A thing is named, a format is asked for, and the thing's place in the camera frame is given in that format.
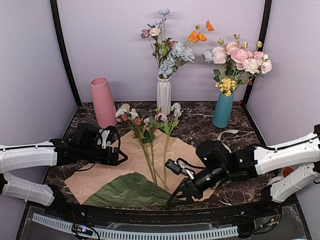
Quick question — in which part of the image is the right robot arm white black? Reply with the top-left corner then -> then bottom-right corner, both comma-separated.
166,125 -> 320,217

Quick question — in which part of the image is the blue and orange flower arrangement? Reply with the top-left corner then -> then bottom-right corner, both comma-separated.
140,8 -> 215,80

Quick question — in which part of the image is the pink peony flower arrangement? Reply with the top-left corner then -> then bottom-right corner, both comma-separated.
211,34 -> 273,97

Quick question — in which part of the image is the black left corner post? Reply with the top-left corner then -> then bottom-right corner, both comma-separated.
50,0 -> 82,108

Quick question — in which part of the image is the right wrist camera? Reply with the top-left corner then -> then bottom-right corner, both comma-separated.
164,159 -> 196,180

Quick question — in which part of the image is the pink rose flower stem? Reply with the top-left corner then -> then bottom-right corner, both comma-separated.
140,107 -> 167,189

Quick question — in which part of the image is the white poppy flower stem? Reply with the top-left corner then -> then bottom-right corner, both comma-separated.
162,101 -> 183,191

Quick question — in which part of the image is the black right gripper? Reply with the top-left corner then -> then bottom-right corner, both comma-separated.
166,164 -> 228,206

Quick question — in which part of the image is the pink ceramic vase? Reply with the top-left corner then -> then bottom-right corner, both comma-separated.
90,78 -> 117,128

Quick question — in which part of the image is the white slotted cable duct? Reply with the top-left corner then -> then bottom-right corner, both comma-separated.
31,213 -> 239,240

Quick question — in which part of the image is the green wrapping paper sheet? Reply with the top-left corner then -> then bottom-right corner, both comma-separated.
83,172 -> 171,208

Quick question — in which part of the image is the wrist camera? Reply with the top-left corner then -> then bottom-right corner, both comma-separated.
97,125 -> 121,149
164,159 -> 196,180

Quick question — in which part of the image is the white ribbed vase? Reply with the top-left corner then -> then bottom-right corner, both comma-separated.
156,77 -> 172,115

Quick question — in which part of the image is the black right corner post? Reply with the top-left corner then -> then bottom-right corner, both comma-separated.
242,0 -> 273,106

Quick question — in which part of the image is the beige kraft wrapping paper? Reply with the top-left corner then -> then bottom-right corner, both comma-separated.
65,130 -> 204,204

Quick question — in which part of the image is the black corner post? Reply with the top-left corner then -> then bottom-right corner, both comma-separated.
242,0 -> 273,106
50,0 -> 82,108

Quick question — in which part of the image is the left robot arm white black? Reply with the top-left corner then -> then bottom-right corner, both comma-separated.
0,123 -> 128,218

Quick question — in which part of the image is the white mug yellow inside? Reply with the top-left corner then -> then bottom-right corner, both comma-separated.
269,166 -> 295,184

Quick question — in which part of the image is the teal vase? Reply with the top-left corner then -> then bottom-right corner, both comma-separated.
212,93 -> 234,129

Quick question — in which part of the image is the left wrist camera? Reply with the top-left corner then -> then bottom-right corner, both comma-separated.
97,125 -> 121,149

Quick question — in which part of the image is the beige ribbon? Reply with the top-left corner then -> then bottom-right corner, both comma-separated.
216,129 -> 240,153

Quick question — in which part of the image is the black front table rail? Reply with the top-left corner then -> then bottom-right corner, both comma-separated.
21,189 -> 304,226

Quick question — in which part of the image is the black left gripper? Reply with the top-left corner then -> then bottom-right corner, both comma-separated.
78,145 -> 128,167

